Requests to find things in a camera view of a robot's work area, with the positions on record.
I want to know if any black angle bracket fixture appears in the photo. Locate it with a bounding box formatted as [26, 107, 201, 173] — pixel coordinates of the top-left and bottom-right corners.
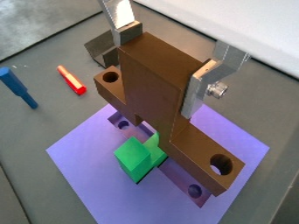
[85, 31, 119, 68]

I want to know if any red hexagonal peg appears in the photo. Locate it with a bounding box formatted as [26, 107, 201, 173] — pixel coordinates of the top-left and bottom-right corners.
[58, 65, 87, 95]

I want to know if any green U-shaped block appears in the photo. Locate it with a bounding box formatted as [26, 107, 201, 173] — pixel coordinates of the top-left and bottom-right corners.
[114, 132, 167, 183]

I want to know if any brown T-shaped block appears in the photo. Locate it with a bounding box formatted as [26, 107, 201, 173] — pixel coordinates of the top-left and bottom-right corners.
[94, 32, 245, 195]

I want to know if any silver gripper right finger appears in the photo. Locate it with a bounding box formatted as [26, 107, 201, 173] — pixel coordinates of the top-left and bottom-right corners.
[182, 41, 250, 119]

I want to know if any purple base block fixture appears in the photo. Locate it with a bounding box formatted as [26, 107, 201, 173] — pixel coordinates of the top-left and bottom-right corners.
[47, 106, 269, 224]

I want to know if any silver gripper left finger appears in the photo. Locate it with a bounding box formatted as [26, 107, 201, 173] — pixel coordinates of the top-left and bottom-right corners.
[98, 0, 143, 46]

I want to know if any blue cylindrical peg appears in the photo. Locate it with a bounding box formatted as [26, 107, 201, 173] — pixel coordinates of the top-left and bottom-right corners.
[0, 67, 39, 109]

